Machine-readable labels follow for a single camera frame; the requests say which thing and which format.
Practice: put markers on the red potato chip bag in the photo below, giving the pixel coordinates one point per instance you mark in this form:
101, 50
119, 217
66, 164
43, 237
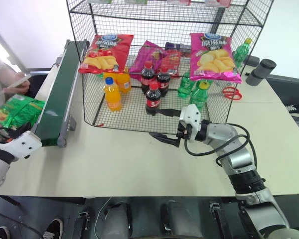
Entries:
107, 53

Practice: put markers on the magenta potato chip bag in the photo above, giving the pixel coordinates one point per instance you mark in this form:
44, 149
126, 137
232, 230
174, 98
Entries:
215, 58

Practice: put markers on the person's hand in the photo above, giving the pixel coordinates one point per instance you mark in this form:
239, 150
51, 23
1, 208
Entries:
21, 85

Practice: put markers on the large dark grey cylinder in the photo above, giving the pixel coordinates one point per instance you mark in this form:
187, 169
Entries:
265, 67

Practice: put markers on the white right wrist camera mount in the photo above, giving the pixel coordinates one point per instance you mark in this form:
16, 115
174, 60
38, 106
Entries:
191, 117

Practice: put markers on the cola bottle red cap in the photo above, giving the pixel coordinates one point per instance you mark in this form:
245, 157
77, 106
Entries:
153, 100
163, 81
147, 76

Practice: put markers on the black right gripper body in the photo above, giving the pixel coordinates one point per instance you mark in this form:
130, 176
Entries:
184, 132

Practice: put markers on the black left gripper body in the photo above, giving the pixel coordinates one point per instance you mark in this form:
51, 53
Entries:
13, 136

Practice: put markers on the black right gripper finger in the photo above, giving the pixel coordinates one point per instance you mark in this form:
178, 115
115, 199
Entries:
167, 140
170, 112

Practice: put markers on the white smartphone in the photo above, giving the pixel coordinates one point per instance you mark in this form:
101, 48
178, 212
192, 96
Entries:
15, 83

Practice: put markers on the small dark grey cylinder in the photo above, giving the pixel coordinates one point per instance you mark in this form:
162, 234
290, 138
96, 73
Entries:
253, 78

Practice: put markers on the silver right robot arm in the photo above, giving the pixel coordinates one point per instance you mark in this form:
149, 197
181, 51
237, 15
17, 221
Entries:
236, 154

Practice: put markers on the green soda bottle yellow cap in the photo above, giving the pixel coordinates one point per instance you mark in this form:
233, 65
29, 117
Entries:
240, 52
198, 95

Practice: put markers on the black white sneaker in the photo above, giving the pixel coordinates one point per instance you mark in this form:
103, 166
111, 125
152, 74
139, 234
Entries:
53, 229
1, 233

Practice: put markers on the green potato chip bag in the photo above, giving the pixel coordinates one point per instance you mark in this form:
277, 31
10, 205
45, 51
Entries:
17, 110

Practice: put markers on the small red snack bag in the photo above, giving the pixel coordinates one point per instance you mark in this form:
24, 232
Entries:
174, 61

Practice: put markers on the pink white snack pack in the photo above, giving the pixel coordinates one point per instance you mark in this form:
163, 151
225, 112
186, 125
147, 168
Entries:
218, 2
179, 2

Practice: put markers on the purple crinkled snack bag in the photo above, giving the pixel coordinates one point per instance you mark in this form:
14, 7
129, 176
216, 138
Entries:
149, 53

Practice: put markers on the green conveyor belt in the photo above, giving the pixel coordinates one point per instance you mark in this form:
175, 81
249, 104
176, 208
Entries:
57, 99

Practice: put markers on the dark purple snack bag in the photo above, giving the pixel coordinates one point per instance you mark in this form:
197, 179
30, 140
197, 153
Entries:
175, 46

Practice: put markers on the orange soda bottle blue cap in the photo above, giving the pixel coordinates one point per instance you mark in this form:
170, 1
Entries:
112, 95

